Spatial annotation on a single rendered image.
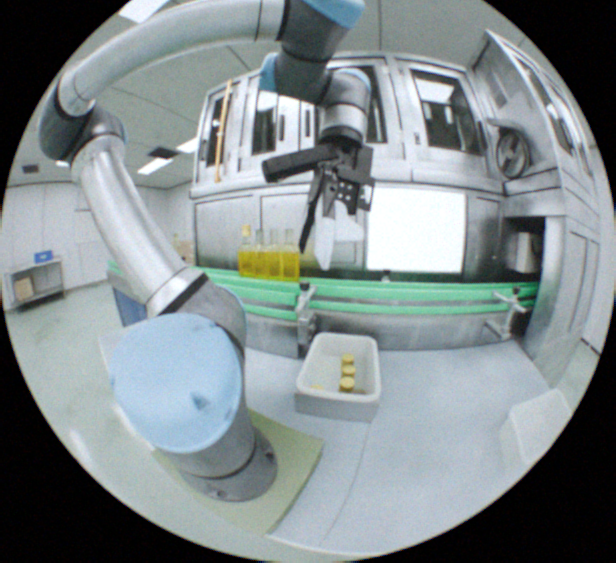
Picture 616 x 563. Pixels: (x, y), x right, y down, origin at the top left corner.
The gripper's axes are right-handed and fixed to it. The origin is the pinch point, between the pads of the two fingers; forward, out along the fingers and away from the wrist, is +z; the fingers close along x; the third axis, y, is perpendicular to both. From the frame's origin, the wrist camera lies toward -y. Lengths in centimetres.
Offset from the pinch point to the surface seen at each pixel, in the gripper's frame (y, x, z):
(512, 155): 72, -4, -53
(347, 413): 13.7, -4.6, 29.3
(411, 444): 24.3, -16.0, 30.8
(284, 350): 3.4, 20.7, 31.1
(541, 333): 80, -24, 10
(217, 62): -94, 98, -150
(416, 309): 40.9, 13.0, 11.4
